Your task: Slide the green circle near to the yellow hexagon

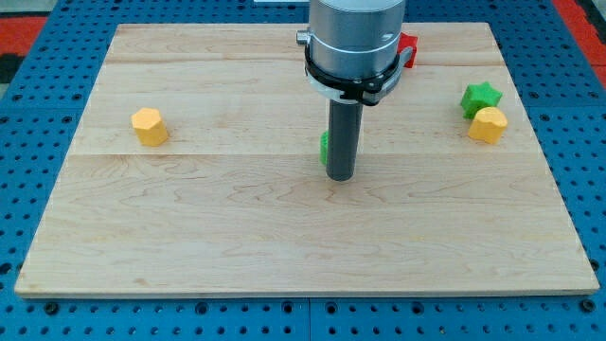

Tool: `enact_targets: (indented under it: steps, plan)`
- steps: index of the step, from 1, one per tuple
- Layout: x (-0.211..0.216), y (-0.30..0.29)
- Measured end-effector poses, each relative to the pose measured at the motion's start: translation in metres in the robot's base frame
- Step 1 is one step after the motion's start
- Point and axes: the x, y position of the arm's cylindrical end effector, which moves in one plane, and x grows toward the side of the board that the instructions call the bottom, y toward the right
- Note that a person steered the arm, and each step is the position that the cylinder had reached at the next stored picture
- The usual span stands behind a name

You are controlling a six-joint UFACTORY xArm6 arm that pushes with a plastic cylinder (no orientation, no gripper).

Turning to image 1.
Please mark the green circle block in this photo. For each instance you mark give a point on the green circle block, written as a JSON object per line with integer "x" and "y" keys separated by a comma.
{"x": 323, "y": 145}

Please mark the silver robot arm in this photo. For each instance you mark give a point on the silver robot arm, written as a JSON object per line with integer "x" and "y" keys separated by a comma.
{"x": 353, "y": 39}

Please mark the yellow hexagon block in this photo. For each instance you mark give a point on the yellow hexagon block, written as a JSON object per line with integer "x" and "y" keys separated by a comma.
{"x": 149, "y": 127}

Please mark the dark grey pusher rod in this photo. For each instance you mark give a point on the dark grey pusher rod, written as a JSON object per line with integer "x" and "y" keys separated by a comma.
{"x": 343, "y": 136}

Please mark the wooden board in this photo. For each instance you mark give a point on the wooden board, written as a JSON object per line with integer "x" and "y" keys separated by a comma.
{"x": 237, "y": 204}

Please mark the red block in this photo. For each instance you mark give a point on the red block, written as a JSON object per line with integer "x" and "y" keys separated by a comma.
{"x": 407, "y": 49}

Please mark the green star block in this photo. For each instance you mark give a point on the green star block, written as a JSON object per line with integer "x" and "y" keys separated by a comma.
{"x": 479, "y": 96}

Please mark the yellow heart block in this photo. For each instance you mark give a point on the yellow heart block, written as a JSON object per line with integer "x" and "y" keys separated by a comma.
{"x": 488, "y": 125}

